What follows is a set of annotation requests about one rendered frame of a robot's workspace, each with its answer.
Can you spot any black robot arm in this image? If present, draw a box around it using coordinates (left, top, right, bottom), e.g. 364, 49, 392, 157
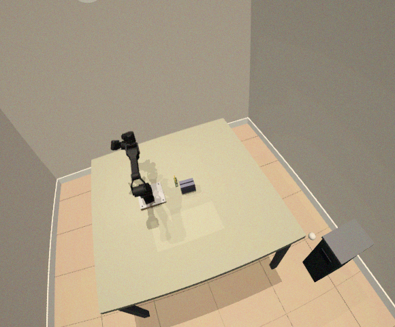
121, 131, 154, 205

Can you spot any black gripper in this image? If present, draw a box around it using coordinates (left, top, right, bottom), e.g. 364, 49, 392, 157
111, 140, 127, 151

